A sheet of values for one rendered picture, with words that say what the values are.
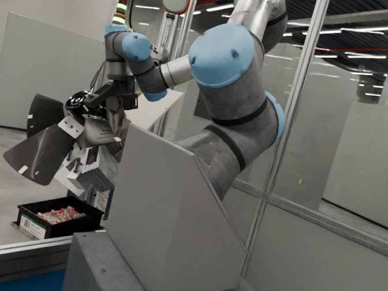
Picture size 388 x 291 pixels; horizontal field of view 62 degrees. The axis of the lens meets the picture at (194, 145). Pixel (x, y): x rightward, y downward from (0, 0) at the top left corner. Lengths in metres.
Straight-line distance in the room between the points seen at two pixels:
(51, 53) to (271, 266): 5.88
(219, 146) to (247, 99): 0.10
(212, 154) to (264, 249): 1.10
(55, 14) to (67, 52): 6.84
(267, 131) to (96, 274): 0.41
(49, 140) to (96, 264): 0.80
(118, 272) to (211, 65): 0.40
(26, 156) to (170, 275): 0.92
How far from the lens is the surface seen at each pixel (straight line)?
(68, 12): 13.67
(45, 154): 1.35
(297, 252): 1.57
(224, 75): 0.55
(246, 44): 0.56
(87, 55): 6.89
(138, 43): 0.95
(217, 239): 0.59
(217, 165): 0.57
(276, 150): 1.57
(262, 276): 1.68
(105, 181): 1.31
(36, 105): 1.66
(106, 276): 0.62
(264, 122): 0.63
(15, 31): 6.75
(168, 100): 1.61
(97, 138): 1.14
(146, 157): 0.62
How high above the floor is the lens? 1.33
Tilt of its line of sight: 7 degrees down
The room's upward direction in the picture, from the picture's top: 14 degrees clockwise
